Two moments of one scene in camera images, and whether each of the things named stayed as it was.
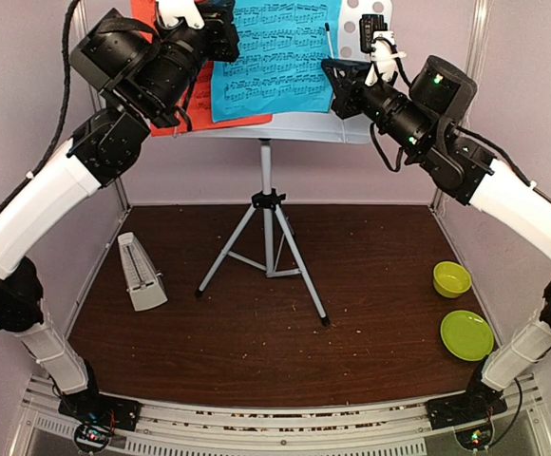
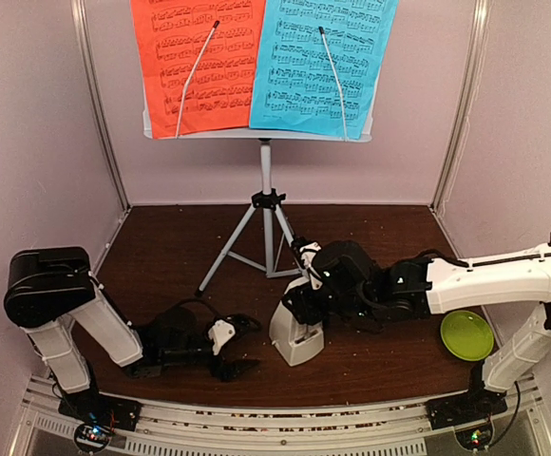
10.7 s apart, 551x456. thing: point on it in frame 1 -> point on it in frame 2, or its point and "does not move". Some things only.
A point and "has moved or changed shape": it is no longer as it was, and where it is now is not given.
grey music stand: (351, 46) -> (262, 239)
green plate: (466, 335) does not move
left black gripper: (221, 12) -> (229, 371)
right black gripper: (345, 87) -> (303, 309)
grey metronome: (143, 282) -> (295, 341)
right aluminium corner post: (481, 13) does not move
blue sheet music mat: (282, 45) has moved or changed shape
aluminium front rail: (285, 427) does not move
